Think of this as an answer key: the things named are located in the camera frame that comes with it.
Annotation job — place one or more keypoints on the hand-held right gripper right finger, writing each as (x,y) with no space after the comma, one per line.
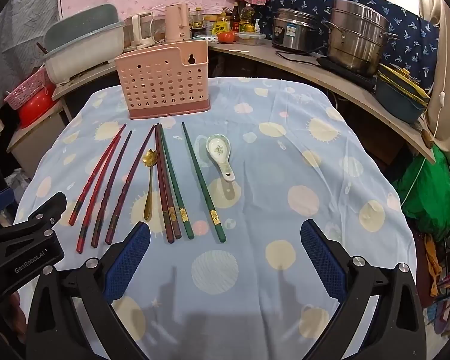
(321,258)

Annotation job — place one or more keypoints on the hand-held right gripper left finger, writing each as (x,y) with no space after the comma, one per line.
(128,258)

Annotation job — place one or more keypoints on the green chopstick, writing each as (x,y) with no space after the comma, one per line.
(174,183)
(202,183)

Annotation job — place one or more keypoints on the pink perforated utensil holder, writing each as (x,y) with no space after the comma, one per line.
(161,82)

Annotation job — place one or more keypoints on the person's left hand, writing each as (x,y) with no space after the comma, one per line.
(18,315)

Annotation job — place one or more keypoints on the dark purple chopstick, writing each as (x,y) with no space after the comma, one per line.
(110,195)
(129,187)

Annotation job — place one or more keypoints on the dark brown chopstick pair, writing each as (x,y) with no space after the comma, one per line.
(169,195)

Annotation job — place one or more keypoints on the blue polka dot tablecloth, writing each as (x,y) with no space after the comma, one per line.
(285,180)

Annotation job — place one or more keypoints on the red plastic basin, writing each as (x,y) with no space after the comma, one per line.
(35,108)

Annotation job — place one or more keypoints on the gold flower spoon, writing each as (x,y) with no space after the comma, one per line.
(149,156)

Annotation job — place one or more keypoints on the orange cloth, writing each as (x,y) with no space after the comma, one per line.
(433,262)

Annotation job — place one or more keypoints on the pink plastic basket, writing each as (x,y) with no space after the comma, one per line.
(24,88)

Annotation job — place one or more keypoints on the green plastic bag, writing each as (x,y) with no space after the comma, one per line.
(431,191)

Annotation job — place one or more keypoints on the white ceramic soup spoon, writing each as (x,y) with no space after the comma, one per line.
(218,148)

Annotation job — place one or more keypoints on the grey striped cloth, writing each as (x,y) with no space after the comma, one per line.
(18,52)

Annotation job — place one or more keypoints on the teal and white dish drainer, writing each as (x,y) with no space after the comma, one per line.
(82,52)

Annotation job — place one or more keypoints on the stacked blue yellow dishes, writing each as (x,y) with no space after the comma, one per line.
(399,97)

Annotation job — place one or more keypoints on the black induction cooker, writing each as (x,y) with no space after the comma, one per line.
(330,63)

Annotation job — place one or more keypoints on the curved wooden counter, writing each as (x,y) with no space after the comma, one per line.
(285,60)

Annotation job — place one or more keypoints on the steel steamer pot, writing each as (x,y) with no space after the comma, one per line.
(356,37)

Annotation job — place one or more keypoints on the pink electric kettle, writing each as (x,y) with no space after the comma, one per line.
(177,22)

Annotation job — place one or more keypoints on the steel rice cooker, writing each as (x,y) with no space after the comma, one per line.
(296,32)

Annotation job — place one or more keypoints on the clear lidded food container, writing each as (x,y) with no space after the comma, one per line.
(250,38)

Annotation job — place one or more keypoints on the blue white wipes packet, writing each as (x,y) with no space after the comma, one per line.
(204,38)

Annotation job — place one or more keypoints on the red tomato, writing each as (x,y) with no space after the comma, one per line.
(226,37)

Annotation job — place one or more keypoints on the small white pump bottle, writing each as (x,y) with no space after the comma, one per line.
(257,26)

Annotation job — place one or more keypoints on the navy leaf print cloth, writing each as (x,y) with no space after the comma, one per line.
(408,30)

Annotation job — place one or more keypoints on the white can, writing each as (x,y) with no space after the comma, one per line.
(211,25)

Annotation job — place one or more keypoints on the cream curtain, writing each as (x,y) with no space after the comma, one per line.
(446,45)

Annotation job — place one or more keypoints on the yellow food packet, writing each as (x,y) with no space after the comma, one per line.
(222,27)

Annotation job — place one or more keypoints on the yellow cooking oil bottle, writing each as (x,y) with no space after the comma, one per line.
(248,18)

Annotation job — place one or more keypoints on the dark soy sauce bottle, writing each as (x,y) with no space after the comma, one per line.
(235,17)

